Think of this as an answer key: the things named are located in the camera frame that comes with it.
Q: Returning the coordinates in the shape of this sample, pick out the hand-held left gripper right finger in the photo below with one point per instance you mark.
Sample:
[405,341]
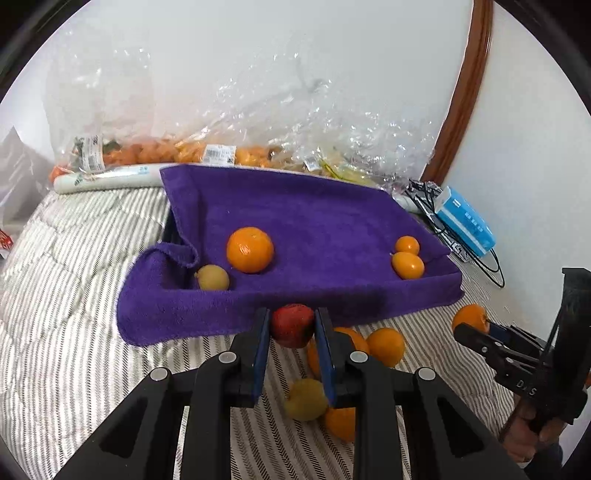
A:
[325,350]

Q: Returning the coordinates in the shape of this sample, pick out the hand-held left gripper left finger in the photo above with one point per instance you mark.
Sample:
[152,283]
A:
[262,350]

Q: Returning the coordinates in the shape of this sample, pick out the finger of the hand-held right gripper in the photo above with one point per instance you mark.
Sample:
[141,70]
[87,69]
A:
[512,336]
[480,344]

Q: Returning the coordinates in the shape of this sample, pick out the large orange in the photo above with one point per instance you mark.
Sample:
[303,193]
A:
[358,341]

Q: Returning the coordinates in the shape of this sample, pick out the small red fruit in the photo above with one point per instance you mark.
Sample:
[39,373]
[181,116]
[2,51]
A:
[292,325]

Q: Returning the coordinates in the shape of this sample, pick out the small yellow-green fruit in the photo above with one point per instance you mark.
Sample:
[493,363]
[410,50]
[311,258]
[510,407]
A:
[305,399]
[212,278]

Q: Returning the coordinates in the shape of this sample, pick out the purple towel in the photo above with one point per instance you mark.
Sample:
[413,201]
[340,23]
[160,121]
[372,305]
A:
[323,230]

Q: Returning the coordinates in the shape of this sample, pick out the small orange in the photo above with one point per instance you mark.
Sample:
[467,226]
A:
[407,244]

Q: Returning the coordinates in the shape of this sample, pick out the person's right hand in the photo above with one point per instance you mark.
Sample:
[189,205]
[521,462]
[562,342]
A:
[519,438]

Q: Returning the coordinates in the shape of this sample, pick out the blue tissue pack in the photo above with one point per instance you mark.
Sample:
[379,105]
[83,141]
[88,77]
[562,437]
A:
[466,221]

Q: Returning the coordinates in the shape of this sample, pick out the clear bag of bananas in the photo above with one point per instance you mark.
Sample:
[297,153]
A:
[351,173]

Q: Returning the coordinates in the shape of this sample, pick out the clear bag of brown fruit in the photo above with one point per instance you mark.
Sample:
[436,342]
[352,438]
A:
[286,159]

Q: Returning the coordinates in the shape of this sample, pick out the clear bag of oranges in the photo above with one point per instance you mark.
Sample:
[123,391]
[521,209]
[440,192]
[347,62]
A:
[249,154]

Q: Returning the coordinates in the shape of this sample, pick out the grey striped quilt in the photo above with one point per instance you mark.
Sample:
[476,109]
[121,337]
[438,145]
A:
[69,286]

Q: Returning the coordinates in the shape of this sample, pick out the white paper roll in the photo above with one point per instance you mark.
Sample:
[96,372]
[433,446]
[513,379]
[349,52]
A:
[111,177]

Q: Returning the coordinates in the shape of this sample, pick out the clear bag of tangerines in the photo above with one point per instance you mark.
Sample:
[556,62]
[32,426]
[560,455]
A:
[134,152]

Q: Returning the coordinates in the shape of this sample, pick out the red white snack packet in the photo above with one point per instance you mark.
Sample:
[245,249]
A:
[4,242]

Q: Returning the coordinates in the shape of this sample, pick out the translucent grey plastic bag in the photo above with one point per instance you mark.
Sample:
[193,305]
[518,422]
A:
[23,175]

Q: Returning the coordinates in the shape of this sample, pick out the brown wooden door frame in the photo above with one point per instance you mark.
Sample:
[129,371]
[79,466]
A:
[466,92]

